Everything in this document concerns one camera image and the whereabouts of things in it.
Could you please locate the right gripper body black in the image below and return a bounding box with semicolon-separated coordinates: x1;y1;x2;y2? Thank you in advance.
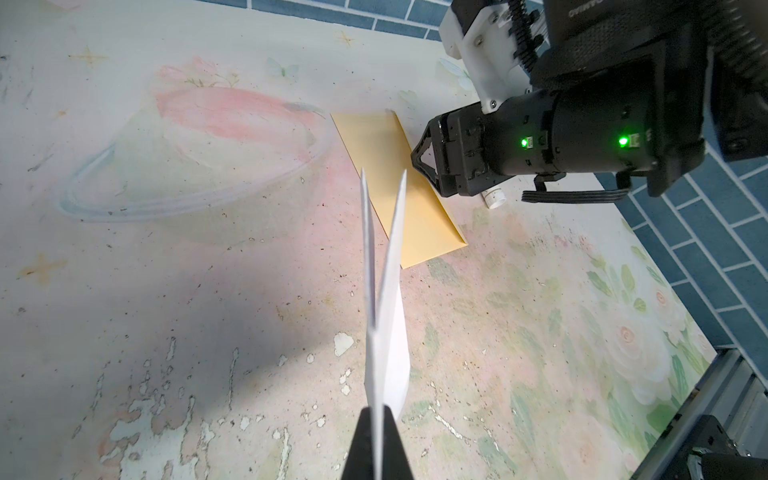
428;89;658;197

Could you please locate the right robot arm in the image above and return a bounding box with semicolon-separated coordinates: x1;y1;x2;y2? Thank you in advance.
411;1;767;204

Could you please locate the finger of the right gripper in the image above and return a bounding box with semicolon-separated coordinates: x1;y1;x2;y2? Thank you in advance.
411;128;441;186

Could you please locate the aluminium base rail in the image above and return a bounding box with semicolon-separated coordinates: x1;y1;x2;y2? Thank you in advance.
631;348;767;479

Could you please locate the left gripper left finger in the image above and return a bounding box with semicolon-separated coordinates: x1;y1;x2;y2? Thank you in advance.
341;407;374;480

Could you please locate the white glue stick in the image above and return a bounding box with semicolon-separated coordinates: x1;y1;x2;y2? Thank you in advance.
481;186;506;210

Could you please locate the yellow envelope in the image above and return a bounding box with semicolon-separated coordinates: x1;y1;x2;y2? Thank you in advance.
332;110;467;269

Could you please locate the white letter blue border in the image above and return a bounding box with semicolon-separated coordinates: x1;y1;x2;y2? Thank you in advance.
360;173;411;479

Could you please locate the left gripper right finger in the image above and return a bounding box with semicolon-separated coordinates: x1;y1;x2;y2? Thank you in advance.
382;406;414;480

